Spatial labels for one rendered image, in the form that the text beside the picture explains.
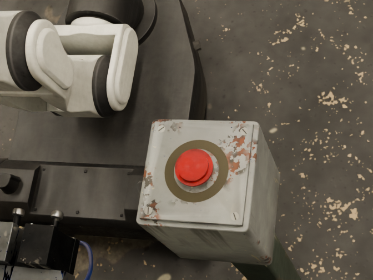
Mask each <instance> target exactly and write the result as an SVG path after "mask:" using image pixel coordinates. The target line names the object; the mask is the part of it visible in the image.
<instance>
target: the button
mask: <svg viewBox="0 0 373 280"><path fill-rule="evenodd" d="M213 167H214V165H213V161H212V159H211V157H210V155H208V154H207V153H206V152H205V151H203V150H201V149H190V150H188V151H185V152H184V153H182V154H181V155H180V156H179V158H178V159H177V161H176V164H175V174H176V176H177V178H178V180H179V181H180V182H181V183H182V184H184V185H186V186H189V187H196V186H200V185H202V184H204V183H205V182H206V181H207V180H208V179H209V178H210V177H211V175H212V173H213Z"/></svg>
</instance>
